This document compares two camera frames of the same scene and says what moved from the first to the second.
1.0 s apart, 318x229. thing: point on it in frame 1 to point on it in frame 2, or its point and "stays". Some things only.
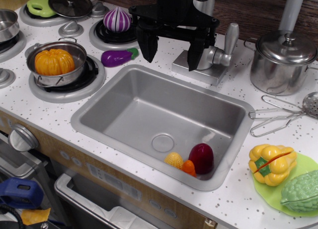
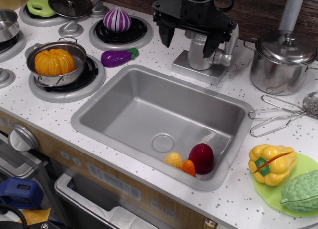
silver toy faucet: x=215 y=62 stays
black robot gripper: x=173 y=18 to x=196 y=10
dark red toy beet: x=201 y=156 stays
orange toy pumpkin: x=54 y=62 stays
